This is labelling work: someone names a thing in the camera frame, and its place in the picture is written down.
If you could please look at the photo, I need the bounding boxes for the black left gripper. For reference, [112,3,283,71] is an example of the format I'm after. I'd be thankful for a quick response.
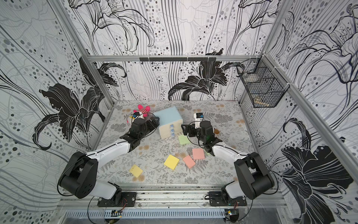
[138,117,160,140]

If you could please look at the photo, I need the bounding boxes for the pink sticky note pad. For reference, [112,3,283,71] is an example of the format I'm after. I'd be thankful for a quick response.
[192,148,205,160]
[183,155,196,169]

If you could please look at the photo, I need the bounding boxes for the green sticky note pad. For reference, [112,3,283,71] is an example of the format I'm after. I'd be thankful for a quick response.
[178,135,191,145]

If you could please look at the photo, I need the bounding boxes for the light blue drawer cabinet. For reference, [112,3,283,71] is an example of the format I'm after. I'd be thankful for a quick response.
[154,106,183,140]

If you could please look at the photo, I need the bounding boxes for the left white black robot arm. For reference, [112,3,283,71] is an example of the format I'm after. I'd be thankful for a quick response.
[57,116,160,204]

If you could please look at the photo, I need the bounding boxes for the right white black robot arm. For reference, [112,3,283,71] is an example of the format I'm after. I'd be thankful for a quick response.
[181,121,275,205]

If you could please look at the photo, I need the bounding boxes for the small yellow sticky note pad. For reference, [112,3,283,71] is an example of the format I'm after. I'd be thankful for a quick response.
[129,164,143,178]

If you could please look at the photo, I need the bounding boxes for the large yellow sticky note pad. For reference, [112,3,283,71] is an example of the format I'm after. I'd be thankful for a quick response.
[164,155,180,170]

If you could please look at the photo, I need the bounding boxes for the pink white plush toy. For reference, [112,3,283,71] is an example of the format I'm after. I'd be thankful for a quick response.
[127,105,151,124]

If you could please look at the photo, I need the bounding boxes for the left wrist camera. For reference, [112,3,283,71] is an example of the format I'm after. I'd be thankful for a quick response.
[132,111,141,119]

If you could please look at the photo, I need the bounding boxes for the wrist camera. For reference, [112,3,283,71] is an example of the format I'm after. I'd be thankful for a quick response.
[132,111,141,119]
[194,113,204,129]

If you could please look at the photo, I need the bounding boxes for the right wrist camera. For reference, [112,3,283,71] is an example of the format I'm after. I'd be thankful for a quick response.
[194,113,204,129]

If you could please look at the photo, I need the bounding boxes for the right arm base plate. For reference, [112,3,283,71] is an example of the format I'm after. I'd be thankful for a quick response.
[204,191,247,208]

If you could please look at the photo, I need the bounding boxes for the black bar on rail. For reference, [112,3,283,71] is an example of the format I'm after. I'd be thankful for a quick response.
[139,57,217,62]

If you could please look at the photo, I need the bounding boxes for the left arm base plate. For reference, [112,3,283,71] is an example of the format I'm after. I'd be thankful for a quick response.
[97,191,137,208]

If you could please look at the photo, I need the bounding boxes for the black wire basket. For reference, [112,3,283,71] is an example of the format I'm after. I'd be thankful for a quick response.
[236,58,286,108]

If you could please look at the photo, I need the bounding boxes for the white slotted cable duct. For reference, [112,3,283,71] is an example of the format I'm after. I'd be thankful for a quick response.
[65,209,225,219]

